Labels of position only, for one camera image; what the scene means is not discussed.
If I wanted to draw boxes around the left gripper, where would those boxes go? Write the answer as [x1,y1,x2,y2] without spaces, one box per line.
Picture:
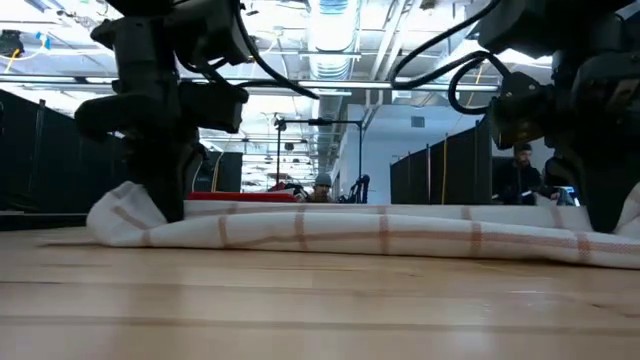
[74,74,204,224]

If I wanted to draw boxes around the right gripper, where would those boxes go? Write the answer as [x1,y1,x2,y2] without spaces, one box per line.
[547,47,640,234]

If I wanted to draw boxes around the white towel with orange checks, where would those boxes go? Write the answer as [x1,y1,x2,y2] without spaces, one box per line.
[85,180,640,271]

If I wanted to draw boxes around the person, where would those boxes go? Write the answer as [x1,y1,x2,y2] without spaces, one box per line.
[492,142,546,206]
[308,172,335,204]

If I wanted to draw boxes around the black partition panel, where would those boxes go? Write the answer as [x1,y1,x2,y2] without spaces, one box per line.
[389,117,494,206]
[0,88,132,215]

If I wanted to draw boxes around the black round ceiling device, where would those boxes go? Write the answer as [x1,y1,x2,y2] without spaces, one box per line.
[0,28,25,57]

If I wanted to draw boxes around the long ceiling light strip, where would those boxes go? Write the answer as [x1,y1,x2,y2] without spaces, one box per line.
[0,73,501,97]

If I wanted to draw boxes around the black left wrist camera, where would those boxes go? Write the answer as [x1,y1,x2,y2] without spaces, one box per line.
[178,81,250,135]

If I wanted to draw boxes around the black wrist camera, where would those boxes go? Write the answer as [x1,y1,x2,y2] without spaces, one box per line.
[488,71,551,150]
[178,81,250,135]

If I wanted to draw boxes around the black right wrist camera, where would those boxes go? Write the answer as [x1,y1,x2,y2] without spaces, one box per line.
[488,71,551,150]

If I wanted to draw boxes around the black aluminium table frame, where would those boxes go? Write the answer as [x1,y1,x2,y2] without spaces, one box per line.
[0,212,92,233]

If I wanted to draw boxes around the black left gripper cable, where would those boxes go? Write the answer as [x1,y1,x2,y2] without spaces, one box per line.
[230,0,321,101]

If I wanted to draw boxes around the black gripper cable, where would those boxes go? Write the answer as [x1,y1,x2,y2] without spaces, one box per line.
[388,0,512,117]
[230,0,321,101]

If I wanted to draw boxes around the black gantry frame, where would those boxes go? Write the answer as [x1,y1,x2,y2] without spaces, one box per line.
[273,117,364,205]

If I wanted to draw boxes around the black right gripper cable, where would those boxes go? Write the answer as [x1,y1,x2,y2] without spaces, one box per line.
[388,0,512,117]

